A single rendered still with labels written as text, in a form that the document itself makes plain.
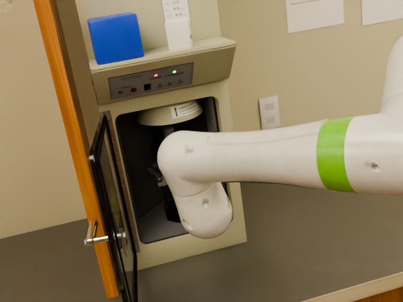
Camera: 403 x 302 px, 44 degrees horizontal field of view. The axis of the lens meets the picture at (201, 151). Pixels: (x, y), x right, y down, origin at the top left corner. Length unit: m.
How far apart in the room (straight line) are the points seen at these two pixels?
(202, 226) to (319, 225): 0.55
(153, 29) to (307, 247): 0.69
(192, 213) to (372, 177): 0.39
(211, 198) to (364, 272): 0.47
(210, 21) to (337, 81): 0.78
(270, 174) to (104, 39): 0.46
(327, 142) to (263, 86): 1.01
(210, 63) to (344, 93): 0.85
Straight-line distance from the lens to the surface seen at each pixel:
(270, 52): 1.73
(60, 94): 1.09
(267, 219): 1.51
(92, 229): 1.03
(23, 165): 1.69
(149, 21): 1.17
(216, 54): 1.11
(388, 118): 0.74
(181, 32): 1.10
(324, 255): 1.33
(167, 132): 1.30
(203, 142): 0.90
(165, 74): 1.11
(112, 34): 1.06
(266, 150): 0.81
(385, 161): 0.71
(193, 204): 0.96
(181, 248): 1.36
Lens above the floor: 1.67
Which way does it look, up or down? 20 degrees down
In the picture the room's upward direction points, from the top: 9 degrees counter-clockwise
